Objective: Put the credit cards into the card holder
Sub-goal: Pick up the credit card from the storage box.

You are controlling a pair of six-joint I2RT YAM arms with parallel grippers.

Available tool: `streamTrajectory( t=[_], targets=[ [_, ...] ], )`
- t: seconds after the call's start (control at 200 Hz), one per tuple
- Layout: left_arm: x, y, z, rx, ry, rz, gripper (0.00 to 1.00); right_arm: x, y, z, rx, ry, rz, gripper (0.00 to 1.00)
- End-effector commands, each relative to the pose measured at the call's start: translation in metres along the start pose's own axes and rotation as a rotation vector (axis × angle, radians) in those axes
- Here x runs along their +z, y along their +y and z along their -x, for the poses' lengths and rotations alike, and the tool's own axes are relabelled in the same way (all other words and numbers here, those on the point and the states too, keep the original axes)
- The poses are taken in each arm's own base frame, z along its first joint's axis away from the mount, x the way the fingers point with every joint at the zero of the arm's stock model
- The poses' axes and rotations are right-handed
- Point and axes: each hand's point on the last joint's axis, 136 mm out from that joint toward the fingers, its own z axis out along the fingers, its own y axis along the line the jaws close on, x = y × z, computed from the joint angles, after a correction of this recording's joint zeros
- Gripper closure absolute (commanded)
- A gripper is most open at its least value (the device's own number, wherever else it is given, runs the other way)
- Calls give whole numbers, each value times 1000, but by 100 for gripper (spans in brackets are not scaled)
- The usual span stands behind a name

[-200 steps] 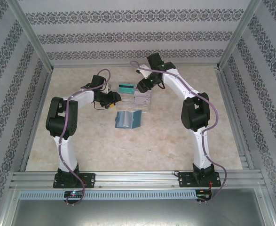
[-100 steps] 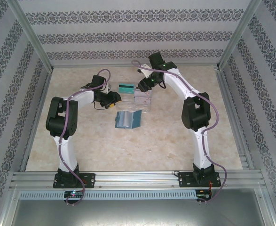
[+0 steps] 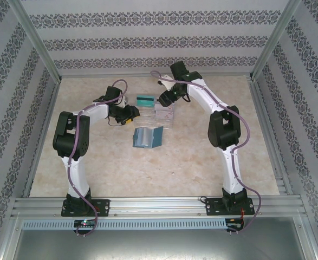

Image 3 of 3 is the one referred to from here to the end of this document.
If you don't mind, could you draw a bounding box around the aluminium table side rail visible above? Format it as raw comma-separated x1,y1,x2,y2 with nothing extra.
248,77,294,196
22,78,62,198

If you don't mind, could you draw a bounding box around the slotted grey cable duct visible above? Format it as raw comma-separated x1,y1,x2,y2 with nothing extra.
22,218,227,230

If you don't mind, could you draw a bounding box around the thin black left gripper cable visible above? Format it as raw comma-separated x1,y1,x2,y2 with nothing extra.
108,116,124,127

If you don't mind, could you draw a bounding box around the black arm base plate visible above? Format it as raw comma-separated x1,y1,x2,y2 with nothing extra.
62,199,111,218
205,198,256,217

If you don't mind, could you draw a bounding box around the pale lilac card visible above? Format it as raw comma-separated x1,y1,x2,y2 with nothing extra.
154,104,175,112

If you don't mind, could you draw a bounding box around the teal striped card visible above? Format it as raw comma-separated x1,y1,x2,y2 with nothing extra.
135,94,157,107

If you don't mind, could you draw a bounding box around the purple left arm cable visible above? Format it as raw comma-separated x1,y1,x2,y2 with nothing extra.
68,79,129,238

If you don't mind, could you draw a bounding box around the clear acrylic card organizer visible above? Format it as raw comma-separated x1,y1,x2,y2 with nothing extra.
135,104,175,128

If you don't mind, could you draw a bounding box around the small controller circuit board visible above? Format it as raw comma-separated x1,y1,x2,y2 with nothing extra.
73,219,99,228
226,217,245,229

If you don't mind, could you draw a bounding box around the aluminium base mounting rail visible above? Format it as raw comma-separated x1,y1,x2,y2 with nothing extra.
11,196,307,217

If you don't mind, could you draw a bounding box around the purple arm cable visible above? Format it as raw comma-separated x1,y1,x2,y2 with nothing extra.
68,79,129,238
150,70,263,235

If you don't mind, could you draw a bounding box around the grey sheet metal tray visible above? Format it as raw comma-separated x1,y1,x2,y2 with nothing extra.
0,229,318,260

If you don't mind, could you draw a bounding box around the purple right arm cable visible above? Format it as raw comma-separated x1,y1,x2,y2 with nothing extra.
150,70,263,235

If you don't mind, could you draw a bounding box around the aluminium frame corner post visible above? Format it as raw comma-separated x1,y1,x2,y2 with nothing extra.
5,0,62,82
249,0,303,81

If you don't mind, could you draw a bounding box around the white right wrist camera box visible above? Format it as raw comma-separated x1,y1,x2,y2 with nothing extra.
157,79,175,92

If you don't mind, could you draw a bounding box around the blue card holder wallet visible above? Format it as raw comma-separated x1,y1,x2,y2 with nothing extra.
132,126,164,150

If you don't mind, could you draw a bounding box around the pink patterned card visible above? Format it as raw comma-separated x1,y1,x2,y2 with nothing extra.
154,109,174,120

